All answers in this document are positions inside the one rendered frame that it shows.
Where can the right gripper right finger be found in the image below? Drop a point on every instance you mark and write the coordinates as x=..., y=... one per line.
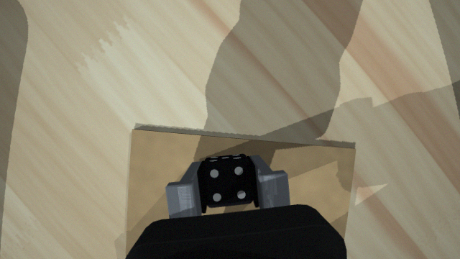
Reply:
x=269, y=187

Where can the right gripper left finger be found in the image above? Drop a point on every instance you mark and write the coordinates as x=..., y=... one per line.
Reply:
x=181, y=196

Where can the black die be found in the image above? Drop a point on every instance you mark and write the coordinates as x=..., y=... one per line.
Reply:
x=227, y=180

